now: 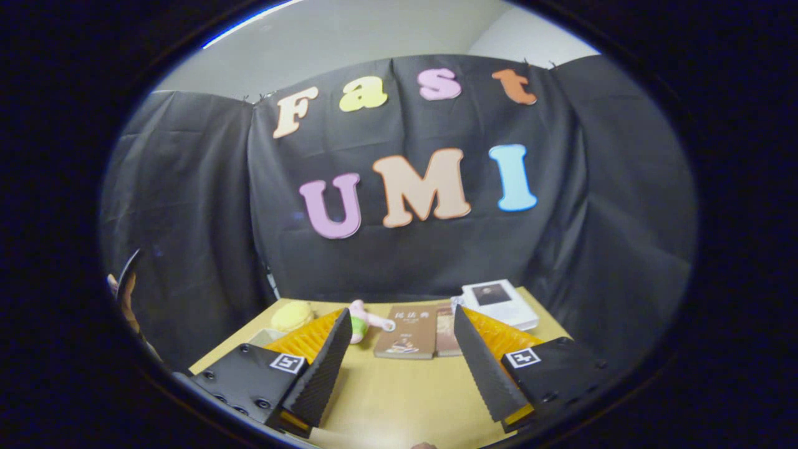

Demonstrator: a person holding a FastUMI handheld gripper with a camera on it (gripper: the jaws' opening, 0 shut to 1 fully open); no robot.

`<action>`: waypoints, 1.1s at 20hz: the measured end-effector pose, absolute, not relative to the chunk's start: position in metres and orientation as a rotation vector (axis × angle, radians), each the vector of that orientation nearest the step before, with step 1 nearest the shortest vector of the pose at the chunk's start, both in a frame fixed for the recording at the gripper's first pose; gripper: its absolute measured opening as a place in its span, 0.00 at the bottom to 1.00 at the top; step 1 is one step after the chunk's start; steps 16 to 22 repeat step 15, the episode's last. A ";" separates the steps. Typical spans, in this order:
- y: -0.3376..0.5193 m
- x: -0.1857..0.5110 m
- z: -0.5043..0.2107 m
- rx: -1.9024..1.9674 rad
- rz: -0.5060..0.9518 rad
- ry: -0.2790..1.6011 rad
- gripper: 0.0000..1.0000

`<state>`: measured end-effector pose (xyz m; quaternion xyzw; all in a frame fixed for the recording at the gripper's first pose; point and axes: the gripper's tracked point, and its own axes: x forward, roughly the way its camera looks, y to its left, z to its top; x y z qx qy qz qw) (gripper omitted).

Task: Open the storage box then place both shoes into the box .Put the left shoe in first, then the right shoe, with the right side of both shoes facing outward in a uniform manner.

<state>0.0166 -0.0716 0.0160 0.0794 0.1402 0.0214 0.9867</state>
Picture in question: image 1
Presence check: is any yellow round plush toy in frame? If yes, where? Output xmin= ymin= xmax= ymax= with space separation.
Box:
xmin=271 ymin=301 xmax=314 ymax=332

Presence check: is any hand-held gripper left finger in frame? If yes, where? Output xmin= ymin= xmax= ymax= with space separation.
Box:
xmin=189 ymin=307 xmax=353 ymax=439

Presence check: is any pink and green plush toy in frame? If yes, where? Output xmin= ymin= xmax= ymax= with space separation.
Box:
xmin=349 ymin=299 xmax=397 ymax=345

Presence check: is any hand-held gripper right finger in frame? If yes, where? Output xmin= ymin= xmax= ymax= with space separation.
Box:
xmin=453 ymin=305 xmax=608 ymax=434

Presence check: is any dark brown book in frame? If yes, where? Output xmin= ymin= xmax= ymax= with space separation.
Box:
xmin=435 ymin=306 xmax=463 ymax=357

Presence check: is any beige fabric storage box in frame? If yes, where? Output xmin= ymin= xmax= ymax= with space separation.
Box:
xmin=246 ymin=329 xmax=287 ymax=349

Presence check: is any black backdrop cloth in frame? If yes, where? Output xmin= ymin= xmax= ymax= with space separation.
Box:
xmin=100 ymin=53 xmax=698 ymax=375

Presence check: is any white portrait cover book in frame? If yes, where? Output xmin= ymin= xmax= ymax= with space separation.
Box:
xmin=461 ymin=279 xmax=540 ymax=331

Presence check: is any brown cover book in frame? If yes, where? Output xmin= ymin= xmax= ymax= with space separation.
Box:
xmin=374 ymin=304 xmax=439 ymax=360

